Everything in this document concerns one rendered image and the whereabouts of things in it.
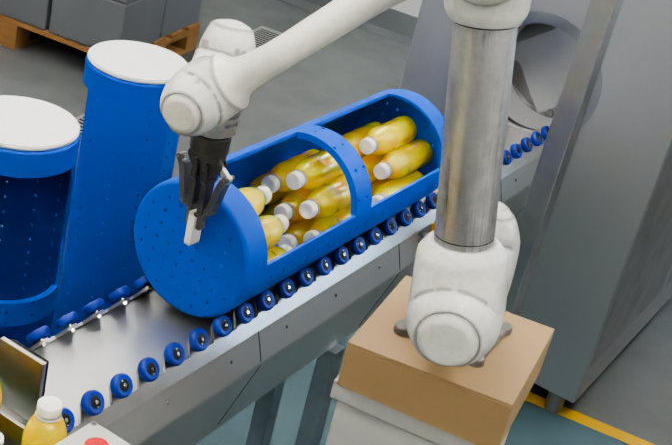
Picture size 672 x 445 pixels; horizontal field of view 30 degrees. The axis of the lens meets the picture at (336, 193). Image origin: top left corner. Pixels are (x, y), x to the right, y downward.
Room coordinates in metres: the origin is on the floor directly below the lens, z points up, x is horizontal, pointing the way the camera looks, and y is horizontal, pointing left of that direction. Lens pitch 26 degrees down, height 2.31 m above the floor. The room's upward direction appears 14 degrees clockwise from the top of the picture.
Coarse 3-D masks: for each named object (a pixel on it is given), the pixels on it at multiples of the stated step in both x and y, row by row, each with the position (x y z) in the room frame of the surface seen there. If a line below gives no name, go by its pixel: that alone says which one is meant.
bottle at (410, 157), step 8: (408, 144) 2.82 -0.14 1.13; (416, 144) 2.83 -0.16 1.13; (424, 144) 2.85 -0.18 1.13; (392, 152) 2.76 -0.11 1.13; (400, 152) 2.76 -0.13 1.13; (408, 152) 2.78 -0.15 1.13; (416, 152) 2.80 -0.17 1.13; (424, 152) 2.83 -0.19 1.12; (432, 152) 2.85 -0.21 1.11; (384, 160) 2.73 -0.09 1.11; (392, 160) 2.73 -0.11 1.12; (400, 160) 2.74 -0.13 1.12; (408, 160) 2.76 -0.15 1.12; (416, 160) 2.78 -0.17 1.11; (424, 160) 2.82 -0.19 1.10; (392, 168) 2.72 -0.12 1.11; (400, 168) 2.73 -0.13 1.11; (408, 168) 2.75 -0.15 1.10; (416, 168) 2.79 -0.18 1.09; (392, 176) 2.72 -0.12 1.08; (400, 176) 2.73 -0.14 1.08
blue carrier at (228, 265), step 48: (384, 96) 2.86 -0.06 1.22; (288, 144) 2.66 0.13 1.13; (336, 144) 2.49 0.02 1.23; (432, 144) 2.87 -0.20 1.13; (240, 192) 2.16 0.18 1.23; (432, 192) 2.85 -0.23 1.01; (144, 240) 2.18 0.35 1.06; (240, 240) 2.08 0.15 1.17; (336, 240) 2.38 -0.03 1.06; (192, 288) 2.12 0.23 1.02; (240, 288) 2.07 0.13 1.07
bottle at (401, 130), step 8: (392, 120) 2.83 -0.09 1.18; (400, 120) 2.84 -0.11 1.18; (408, 120) 2.86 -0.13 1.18; (376, 128) 2.76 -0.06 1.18; (384, 128) 2.76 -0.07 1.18; (392, 128) 2.78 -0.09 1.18; (400, 128) 2.80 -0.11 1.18; (408, 128) 2.83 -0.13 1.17; (416, 128) 2.86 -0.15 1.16; (368, 136) 2.73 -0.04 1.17; (376, 136) 2.73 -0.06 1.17; (384, 136) 2.74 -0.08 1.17; (392, 136) 2.76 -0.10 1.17; (400, 136) 2.79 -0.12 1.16; (408, 136) 2.82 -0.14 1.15; (376, 144) 2.72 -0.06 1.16; (384, 144) 2.73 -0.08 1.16; (392, 144) 2.75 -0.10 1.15; (400, 144) 2.79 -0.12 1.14; (376, 152) 2.72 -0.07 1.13; (384, 152) 2.74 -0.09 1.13
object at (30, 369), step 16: (0, 352) 1.75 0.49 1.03; (16, 352) 1.74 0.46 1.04; (32, 352) 1.74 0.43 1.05; (0, 368) 1.75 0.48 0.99; (16, 368) 1.73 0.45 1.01; (32, 368) 1.72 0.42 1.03; (16, 384) 1.73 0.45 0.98; (32, 384) 1.72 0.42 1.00; (16, 400) 1.73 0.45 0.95; (32, 400) 1.71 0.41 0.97
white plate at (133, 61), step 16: (96, 48) 3.18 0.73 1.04; (112, 48) 3.21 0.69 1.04; (128, 48) 3.24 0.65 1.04; (144, 48) 3.26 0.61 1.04; (160, 48) 3.29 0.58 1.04; (96, 64) 3.07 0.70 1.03; (112, 64) 3.09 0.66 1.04; (128, 64) 3.12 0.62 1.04; (144, 64) 3.15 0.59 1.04; (160, 64) 3.18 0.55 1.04; (176, 64) 3.21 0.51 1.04; (128, 80) 3.04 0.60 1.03; (144, 80) 3.05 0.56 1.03; (160, 80) 3.07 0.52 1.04
